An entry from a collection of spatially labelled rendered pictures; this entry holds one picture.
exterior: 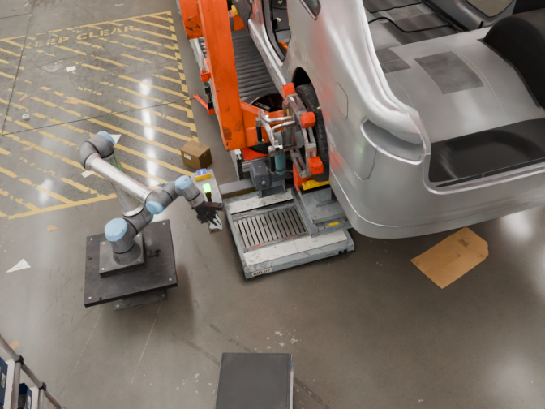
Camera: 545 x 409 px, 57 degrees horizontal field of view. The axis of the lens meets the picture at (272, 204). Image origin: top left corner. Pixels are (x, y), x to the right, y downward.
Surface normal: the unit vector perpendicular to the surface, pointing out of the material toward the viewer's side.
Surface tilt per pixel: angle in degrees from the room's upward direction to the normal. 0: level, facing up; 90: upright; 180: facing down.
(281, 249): 0
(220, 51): 90
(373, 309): 0
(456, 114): 22
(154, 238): 0
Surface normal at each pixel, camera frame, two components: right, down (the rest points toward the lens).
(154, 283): -0.07, -0.70
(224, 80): 0.27, 0.67
